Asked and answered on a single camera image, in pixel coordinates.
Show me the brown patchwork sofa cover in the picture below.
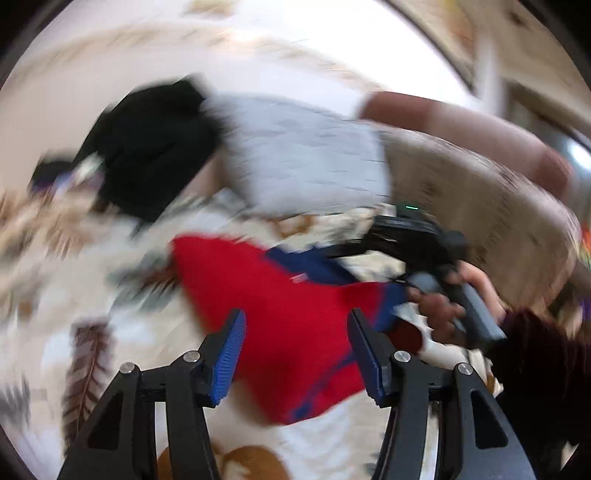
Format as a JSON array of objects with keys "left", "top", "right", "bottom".
[{"left": 358, "top": 91, "right": 575, "bottom": 195}]

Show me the red and blue sweater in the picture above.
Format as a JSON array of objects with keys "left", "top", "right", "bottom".
[{"left": 171, "top": 234, "right": 423, "bottom": 425}]

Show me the leaf print blanket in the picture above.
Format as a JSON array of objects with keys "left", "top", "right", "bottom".
[{"left": 0, "top": 189, "right": 504, "bottom": 480}]

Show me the person's right forearm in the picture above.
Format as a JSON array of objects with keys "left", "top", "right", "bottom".
[{"left": 489, "top": 309, "right": 591, "bottom": 480}]

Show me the beige pillow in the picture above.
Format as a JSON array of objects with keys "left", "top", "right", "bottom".
[{"left": 189, "top": 152, "right": 245, "bottom": 204}]

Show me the white paper tag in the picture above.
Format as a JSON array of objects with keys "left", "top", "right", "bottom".
[{"left": 74, "top": 154, "right": 105, "bottom": 178}]

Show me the person's right hand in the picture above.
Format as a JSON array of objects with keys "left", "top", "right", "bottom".
[{"left": 409, "top": 263, "right": 506, "bottom": 344}]

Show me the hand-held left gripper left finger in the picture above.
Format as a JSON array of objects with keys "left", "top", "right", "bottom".
[{"left": 58, "top": 308, "right": 247, "bottom": 480}]

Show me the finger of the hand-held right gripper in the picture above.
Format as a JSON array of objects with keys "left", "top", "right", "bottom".
[{"left": 323, "top": 237, "right": 377, "bottom": 260}]

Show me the striped sofa backrest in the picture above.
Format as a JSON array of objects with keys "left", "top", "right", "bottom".
[{"left": 383, "top": 129, "right": 583, "bottom": 305}]

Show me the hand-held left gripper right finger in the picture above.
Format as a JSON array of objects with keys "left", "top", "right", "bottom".
[{"left": 347, "top": 308, "right": 536, "bottom": 480}]

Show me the small black cloth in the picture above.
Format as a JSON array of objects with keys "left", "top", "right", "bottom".
[{"left": 30, "top": 159, "right": 75, "bottom": 186}]

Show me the grey quilted pillow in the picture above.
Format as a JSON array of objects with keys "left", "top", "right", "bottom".
[{"left": 203, "top": 92, "right": 393, "bottom": 217}]

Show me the large black garment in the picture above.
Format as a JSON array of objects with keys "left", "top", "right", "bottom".
[{"left": 74, "top": 79, "right": 220, "bottom": 224}]

